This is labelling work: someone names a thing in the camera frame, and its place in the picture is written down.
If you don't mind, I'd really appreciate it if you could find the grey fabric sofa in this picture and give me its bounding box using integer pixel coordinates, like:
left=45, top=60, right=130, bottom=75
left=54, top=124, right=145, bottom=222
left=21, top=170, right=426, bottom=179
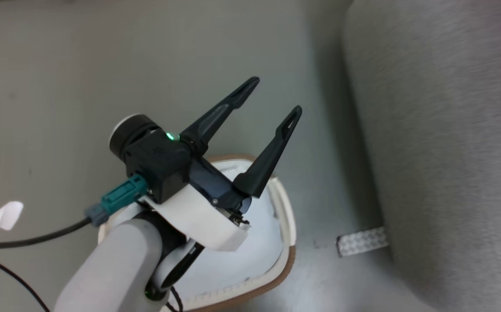
left=341, top=0, right=501, bottom=312

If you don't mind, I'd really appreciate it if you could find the white laundry basket brown rim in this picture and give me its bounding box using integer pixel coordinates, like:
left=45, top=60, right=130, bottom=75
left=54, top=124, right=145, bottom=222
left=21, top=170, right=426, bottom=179
left=98, top=154, right=297, bottom=312

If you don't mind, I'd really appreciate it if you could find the black cable teal connector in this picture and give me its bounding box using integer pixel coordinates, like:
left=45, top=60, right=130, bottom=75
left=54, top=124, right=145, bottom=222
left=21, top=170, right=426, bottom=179
left=0, top=173, right=149, bottom=250

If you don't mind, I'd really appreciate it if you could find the thin black cable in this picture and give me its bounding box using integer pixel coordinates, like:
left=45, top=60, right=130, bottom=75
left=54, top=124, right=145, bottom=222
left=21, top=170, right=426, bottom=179
left=0, top=251, right=51, bottom=312

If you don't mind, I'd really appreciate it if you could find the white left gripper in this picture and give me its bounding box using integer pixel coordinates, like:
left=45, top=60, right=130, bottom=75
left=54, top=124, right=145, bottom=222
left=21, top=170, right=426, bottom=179
left=140, top=77, right=303, bottom=252

